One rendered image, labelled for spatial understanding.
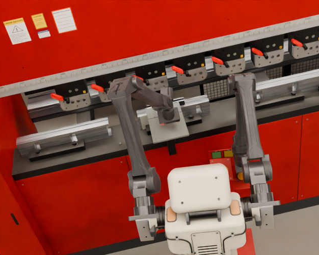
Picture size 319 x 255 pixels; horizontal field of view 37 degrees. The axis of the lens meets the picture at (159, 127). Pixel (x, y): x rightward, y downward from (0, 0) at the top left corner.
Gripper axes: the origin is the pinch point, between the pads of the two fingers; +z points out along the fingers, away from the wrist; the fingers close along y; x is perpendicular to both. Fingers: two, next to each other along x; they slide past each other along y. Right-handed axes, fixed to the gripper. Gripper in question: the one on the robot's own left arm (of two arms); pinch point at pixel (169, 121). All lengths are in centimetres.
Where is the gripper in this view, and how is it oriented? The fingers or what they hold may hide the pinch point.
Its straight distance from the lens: 236.8
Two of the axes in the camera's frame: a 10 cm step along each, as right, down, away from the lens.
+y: -9.8, 2.1, -0.2
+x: 2.0, 9.2, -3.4
